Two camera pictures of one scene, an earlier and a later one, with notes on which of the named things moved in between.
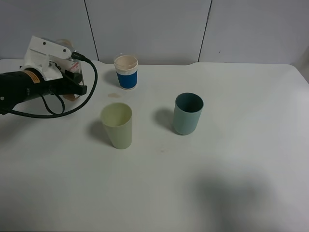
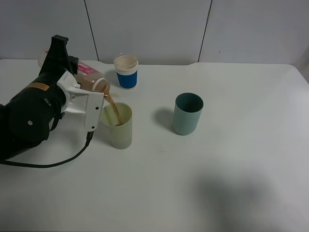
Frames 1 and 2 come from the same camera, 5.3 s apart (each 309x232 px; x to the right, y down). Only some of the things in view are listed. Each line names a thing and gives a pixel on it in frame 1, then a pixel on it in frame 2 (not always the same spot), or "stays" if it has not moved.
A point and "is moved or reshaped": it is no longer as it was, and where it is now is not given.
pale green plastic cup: [117, 118] stays
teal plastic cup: [188, 108] stays
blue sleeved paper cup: [127, 66] stays
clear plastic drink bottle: [75, 67] is moved or reshaped
